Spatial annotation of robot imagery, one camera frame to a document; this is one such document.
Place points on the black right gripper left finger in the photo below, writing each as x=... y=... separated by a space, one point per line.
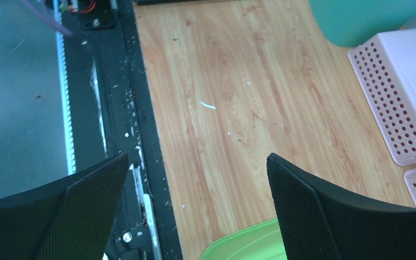
x=70 y=218

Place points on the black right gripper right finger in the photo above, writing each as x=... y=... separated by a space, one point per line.
x=320 y=220

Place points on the large lime green tub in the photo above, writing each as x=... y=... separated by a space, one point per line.
x=260 y=241

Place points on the pink perforated plastic basket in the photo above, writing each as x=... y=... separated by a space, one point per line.
x=385 y=67

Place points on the mint green trash bin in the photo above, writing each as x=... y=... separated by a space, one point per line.
x=351 y=23

